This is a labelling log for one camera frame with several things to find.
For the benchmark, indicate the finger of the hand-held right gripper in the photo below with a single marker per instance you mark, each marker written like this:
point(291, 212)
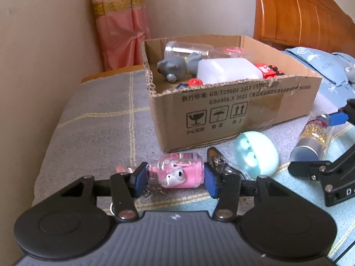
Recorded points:
point(338, 117)
point(307, 169)

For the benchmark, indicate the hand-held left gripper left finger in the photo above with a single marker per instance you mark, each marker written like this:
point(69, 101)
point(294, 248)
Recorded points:
point(140, 177)

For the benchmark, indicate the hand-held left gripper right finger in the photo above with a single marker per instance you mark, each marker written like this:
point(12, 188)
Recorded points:
point(210, 180)

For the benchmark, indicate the pink clear toy case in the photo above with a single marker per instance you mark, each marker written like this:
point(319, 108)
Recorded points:
point(191, 171)

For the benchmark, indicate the gold bead bottle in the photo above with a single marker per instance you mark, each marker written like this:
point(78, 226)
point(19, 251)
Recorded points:
point(313, 135)

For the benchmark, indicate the brown cardboard box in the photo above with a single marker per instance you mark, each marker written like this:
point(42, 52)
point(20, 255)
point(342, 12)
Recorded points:
point(249, 116)

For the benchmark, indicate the red toy truck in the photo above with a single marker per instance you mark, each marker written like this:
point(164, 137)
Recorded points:
point(267, 70)

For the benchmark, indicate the white plastic container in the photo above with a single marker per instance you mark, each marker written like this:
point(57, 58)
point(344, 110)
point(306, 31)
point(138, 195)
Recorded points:
point(227, 70)

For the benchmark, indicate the grey dog toy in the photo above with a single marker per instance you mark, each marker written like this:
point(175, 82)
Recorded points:
point(177, 66)

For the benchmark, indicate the clear round red-label container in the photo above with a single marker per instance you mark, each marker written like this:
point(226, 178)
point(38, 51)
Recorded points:
point(233, 50)

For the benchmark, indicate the tall clear plastic cup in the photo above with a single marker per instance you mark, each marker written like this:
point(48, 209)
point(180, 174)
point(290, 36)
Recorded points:
point(183, 50)

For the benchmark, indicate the clear black teardrop case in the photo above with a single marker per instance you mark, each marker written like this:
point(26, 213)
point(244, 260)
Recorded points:
point(222, 163)

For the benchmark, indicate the blue floral bed sheet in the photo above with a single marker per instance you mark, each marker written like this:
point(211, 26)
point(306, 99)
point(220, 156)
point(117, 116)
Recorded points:
point(341, 91)

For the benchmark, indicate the grey plush toy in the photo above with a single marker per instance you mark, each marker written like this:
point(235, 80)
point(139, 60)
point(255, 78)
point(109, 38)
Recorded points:
point(350, 73)

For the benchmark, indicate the teal egg-shaped case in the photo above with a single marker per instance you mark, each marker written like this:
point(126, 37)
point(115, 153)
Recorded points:
point(263, 149)

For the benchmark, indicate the blue floral pillow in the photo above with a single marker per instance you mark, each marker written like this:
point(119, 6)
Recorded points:
point(324, 63)

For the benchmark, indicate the checked blue grey blanket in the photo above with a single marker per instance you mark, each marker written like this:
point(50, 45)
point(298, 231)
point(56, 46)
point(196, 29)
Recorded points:
point(97, 130)

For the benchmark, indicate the orange wooden headboard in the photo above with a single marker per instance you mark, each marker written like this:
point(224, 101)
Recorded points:
point(299, 13)

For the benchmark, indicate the pink curtain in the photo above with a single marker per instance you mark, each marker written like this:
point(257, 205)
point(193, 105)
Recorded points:
point(119, 27)

